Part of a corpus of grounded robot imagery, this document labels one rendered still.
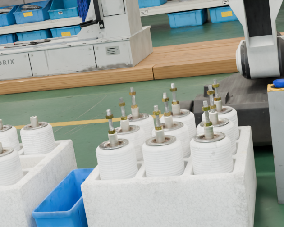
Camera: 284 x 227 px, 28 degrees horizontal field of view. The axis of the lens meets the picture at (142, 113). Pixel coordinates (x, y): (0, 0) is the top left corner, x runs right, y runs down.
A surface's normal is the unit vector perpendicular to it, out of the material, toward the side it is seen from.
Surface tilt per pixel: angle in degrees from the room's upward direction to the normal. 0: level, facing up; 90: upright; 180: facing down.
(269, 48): 120
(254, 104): 46
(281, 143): 90
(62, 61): 90
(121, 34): 90
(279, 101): 90
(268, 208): 0
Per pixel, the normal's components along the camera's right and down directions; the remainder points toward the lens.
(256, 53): -0.18, 0.59
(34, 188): 0.96, -0.08
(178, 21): -0.25, 0.32
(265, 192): -0.14, -0.96
